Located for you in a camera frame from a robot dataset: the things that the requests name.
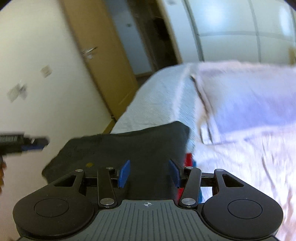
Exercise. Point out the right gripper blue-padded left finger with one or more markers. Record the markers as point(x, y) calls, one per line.
point(124, 173)

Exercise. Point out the person's left hand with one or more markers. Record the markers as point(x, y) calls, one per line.
point(2, 169)

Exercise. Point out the patterned white bedspread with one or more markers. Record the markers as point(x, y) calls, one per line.
point(265, 162)

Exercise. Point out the cream sliding wardrobe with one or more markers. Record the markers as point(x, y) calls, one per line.
point(243, 30)

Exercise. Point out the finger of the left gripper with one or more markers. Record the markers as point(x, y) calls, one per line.
point(37, 143)

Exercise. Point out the black shorts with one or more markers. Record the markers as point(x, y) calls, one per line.
point(148, 151)

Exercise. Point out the wooden door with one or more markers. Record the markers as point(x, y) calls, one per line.
point(103, 53)

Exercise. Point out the lilac fleece blanket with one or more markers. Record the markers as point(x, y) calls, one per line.
point(243, 100)

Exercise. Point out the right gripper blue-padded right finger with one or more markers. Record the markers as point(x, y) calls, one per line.
point(177, 173)

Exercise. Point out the folded blue garment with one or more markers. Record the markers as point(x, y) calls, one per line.
point(197, 177)

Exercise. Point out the folded red garment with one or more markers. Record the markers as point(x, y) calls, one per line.
point(187, 162)

